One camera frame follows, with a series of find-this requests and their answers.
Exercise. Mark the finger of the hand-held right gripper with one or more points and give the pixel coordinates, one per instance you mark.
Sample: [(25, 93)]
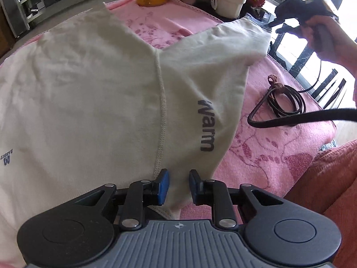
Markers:
[(276, 23)]

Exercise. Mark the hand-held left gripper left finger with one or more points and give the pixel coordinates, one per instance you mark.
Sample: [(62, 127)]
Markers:
[(163, 186)]

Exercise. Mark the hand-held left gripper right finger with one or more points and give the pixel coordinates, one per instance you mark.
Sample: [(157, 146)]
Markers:
[(195, 187)]

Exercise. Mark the white long-sleeve shirt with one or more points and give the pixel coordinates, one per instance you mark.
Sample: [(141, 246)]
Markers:
[(97, 95)]

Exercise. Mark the person's right forearm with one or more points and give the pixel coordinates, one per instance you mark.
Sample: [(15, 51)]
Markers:
[(348, 53)]

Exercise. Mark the person's right hand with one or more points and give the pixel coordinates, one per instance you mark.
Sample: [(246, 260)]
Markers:
[(308, 33)]

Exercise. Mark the black chair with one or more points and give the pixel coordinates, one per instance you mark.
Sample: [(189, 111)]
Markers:
[(306, 58)]

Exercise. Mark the pink printed blanket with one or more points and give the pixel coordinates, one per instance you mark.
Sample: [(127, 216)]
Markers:
[(265, 150)]

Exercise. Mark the metal shelf unit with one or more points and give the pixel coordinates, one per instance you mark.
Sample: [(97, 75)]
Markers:
[(30, 2)]

